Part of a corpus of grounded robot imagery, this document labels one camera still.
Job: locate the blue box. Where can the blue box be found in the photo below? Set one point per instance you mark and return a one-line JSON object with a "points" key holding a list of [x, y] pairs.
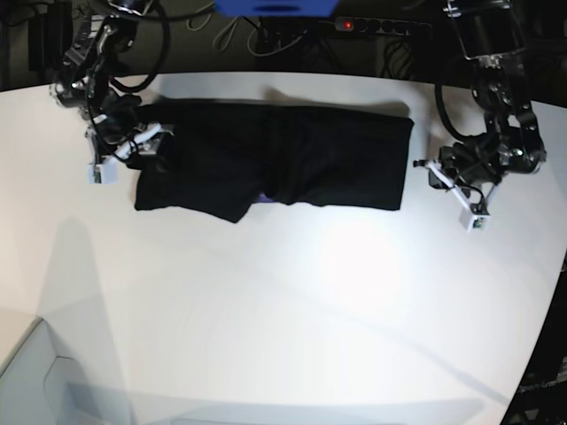
{"points": [[276, 8]]}

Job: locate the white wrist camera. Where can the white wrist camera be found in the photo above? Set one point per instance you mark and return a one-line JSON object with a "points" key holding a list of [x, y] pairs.
{"points": [[103, 173], [473, 220]]}

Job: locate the black t-shirt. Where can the black t-shirt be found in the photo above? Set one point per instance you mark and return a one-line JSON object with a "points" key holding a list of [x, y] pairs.
{"points": [[221, 158]]}

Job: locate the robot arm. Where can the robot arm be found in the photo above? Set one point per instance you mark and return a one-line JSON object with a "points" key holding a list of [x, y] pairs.
{"points": [[88, 80], [492, 42]]}

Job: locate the black power strip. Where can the black power strip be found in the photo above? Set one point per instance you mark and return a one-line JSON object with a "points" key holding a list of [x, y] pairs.
{"points": [[387, 27]]}

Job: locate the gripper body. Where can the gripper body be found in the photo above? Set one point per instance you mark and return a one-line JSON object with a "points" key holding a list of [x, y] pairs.
{"points": [[144, 141], [468, 171]]}

